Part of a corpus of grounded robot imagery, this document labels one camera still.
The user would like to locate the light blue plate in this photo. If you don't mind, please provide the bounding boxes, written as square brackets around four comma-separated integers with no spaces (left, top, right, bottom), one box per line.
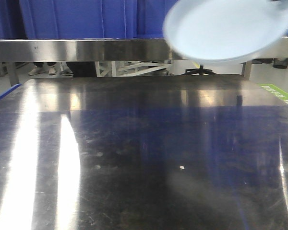
[163,0,288,65]

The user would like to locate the black stool base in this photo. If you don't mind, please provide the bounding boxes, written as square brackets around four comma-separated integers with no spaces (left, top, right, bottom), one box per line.
[182,65,217,75]

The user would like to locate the person legs dark trousers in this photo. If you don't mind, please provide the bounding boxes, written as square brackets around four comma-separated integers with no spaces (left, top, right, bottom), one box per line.
[66,62,97,78]

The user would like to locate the middle blue plastic crate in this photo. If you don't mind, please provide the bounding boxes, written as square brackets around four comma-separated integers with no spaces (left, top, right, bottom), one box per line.
[134,0,168,39]

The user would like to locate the blue plastic crate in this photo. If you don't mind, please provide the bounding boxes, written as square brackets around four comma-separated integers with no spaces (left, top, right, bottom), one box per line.
[19,0,137,39]
[134,0,168,39]

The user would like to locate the left blue plastic crate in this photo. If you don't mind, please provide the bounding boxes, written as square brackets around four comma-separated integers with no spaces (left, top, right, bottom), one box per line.
[19,0,137,39]

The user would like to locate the black waste bin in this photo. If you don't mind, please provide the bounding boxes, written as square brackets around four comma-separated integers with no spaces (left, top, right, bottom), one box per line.
[273,58,288,69]

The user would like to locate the green floor sign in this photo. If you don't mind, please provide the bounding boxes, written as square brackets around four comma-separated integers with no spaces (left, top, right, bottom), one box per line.
[258,83,288,104]

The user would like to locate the blue table edge strip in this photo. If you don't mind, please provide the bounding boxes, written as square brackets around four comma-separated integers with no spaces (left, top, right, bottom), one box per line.
[0,84,21,100]

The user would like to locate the white metal frame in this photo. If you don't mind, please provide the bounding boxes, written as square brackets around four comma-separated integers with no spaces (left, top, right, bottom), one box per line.
[60,60,173,77]

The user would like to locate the stainless steel shelf rail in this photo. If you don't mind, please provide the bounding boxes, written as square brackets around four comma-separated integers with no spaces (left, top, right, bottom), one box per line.
[0,36,288,63]

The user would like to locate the right steel shelf post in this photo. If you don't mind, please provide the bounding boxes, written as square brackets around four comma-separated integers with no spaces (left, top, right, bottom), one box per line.
[241,61,252,80]

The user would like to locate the steel shelf post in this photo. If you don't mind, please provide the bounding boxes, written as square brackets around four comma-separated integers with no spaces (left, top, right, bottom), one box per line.
[6,62,20,86]
[241,61,252,80]

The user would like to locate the left steel shelf post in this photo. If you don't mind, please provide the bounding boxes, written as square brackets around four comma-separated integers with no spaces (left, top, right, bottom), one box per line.
[6,62,20,86]

